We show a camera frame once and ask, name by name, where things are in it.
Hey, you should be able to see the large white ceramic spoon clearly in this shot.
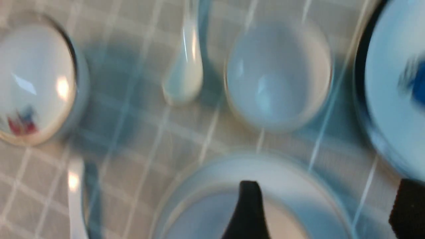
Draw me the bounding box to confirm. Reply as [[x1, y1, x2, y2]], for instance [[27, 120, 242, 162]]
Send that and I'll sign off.
[[67, 157, 105, 239]]

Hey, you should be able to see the black-rimmed white bowl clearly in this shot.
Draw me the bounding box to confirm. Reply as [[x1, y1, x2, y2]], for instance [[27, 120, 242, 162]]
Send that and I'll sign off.
[[0, 11, 91, 146]]

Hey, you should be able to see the small patterned white spoon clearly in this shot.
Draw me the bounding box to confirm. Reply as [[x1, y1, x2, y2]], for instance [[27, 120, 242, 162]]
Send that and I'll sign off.
[[161, 0, 204, 106]]

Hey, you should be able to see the grey checked tablecloth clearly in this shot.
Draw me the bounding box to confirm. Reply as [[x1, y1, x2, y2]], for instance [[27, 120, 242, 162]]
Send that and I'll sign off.
[[0, 0, 401, 239]]

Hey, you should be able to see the large plain white plate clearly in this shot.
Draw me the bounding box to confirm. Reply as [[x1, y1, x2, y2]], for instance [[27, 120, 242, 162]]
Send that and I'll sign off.
[[150, 152, 358, 239]]

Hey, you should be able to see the pale green-grey cup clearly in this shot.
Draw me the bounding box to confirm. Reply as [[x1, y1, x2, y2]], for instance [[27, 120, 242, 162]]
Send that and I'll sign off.
[[223, 19, 334, 134]]

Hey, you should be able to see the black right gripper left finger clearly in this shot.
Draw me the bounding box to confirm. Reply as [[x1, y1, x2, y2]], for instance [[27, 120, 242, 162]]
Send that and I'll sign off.
[[222, 181, 270, 239]]

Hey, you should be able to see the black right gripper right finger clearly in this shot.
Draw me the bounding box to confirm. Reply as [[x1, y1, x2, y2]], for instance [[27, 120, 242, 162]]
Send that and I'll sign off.
[[388, 179, 425, 239]]

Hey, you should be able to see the illustrated black-rimmed plate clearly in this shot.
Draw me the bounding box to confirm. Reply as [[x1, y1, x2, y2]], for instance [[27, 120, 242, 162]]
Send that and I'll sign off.
[[353, 0, 425, 181]]

